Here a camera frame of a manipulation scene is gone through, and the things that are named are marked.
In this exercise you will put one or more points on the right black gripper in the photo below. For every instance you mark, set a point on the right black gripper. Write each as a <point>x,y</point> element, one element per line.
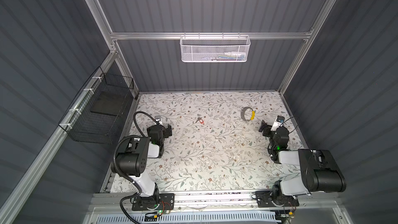
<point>266,129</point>

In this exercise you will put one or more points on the key with red tag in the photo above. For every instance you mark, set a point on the key with red tag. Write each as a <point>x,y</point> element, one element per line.
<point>200,120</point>

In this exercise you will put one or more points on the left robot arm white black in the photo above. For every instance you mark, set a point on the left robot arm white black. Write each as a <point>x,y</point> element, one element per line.
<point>130,161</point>

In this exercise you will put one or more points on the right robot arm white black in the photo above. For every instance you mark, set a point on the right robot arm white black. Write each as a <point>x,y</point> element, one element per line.
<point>319,171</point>

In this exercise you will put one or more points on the marker pens in basket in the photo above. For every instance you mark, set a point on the marker pens in basket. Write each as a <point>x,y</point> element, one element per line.
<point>235,56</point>

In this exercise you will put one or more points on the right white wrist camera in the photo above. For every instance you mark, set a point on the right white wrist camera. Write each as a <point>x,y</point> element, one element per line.
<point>277,123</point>

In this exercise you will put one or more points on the white slotted cable duct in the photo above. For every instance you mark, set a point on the white slotted cable duct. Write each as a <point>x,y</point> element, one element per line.
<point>209,217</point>

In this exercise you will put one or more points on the white wire mesh basket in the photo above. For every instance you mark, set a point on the white wire mesh basket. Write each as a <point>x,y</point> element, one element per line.
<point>192,47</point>

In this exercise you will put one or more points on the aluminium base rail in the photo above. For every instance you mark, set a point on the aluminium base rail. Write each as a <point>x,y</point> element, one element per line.
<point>213,200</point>

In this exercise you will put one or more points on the black wire mesh basket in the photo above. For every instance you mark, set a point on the black wire mesh basket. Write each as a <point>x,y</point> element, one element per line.
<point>99,117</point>

